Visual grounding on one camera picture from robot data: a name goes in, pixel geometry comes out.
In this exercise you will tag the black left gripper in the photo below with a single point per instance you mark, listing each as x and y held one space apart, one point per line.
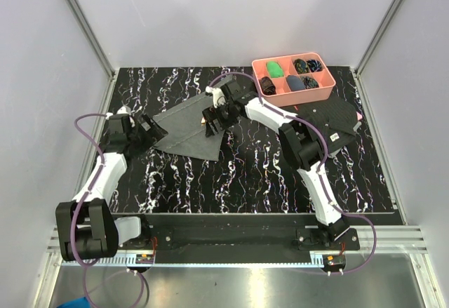
155 135

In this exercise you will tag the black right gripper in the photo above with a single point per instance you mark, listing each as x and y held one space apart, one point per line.
210 114

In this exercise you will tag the grey cloth napkin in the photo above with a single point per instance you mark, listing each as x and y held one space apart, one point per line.
186 134

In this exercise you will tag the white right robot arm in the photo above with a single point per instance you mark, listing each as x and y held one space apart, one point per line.
302 145

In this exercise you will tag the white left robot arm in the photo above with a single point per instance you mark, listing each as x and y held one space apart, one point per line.
87 230

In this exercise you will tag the brown patterned rolled tie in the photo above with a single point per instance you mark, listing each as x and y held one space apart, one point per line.
267 86

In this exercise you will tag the green rolled cloth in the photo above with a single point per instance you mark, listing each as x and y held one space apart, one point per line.
274 69

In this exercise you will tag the pink divided organizer box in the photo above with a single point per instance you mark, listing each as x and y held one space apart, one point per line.
284 97

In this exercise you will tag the blue-grey rolled cloth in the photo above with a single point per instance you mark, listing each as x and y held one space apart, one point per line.
294 83

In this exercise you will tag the teal paisley rolled tie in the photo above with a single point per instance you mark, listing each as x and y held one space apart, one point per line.
309 82

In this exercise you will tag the olive floral rolled tie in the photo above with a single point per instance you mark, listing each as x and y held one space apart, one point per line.
301 66

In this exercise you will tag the navy striped rolled tie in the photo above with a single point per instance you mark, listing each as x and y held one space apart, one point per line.
314 65

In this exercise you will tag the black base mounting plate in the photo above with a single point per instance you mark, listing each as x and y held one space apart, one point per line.
231 255

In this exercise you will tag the dark striped button shirt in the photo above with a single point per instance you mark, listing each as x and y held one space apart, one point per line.
336 119

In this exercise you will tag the blue cloth scrap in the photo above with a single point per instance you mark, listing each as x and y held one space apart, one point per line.
81 302

